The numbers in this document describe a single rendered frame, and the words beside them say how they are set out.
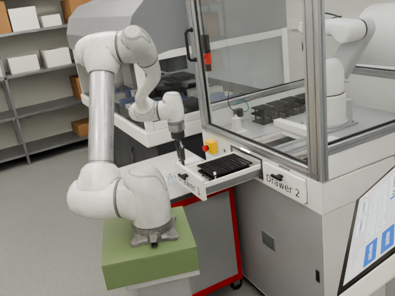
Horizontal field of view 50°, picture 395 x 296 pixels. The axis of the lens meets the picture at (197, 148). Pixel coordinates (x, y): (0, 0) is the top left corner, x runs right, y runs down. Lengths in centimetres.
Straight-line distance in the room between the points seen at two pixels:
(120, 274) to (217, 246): 96
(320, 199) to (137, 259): 77
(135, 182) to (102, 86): 43
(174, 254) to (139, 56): 79
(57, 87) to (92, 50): 426
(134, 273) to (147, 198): 27
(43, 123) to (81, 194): 444
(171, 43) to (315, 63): 133
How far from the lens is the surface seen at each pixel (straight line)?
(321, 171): 176
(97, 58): 177
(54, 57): 557
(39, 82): 598
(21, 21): 544
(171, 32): 277
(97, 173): 165
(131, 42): 172
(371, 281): 114
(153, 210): 158
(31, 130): 606
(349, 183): 190
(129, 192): 158
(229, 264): 257
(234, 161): 216
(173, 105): 219
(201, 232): 236
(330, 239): 194
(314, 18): 161
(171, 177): 233
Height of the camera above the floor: 172
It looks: 20 degrees down
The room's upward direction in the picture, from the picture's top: 8 degrees counter-clockwise
